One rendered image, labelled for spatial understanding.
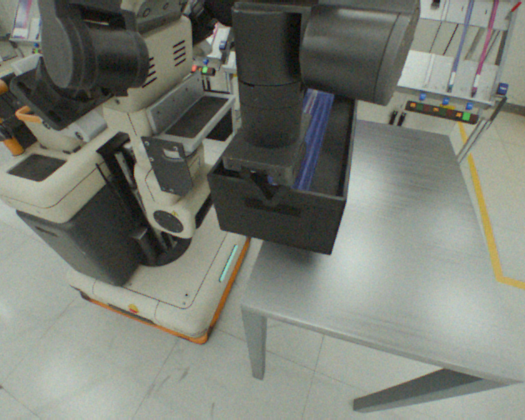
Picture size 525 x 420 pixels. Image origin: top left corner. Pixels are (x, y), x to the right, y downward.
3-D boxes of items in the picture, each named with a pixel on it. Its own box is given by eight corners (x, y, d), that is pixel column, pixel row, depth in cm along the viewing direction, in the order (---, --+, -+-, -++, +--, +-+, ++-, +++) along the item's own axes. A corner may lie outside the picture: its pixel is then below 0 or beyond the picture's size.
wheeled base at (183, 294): (83, 301, 119) (52, 277, 101) (153, 209, 160) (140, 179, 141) (207, 350, 106) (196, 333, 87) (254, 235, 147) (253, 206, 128)
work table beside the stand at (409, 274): (252, 377, 102) (239, 302, 43) (292, 243, 147) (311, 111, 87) (362, 413, 93) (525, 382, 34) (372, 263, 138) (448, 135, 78)
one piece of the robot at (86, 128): (44, 129, 42) (8, 63, 34) (66, 115, 45) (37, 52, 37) (90, 143, 41) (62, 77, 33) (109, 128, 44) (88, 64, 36)
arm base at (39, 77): (69, 57, 40) (5, 86, 33) (85, 24, 35) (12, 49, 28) (109, 98, 44) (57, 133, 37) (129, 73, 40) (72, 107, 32)
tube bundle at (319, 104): (312, 88, 72) (312, 77, 70) (336, 91, 71) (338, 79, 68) (257, 217, 40) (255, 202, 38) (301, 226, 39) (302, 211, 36)
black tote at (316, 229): (296, 87, 77) (298, 47, 68) (354, 92, 73) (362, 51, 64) (219, 230, 40) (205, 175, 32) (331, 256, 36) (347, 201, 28)
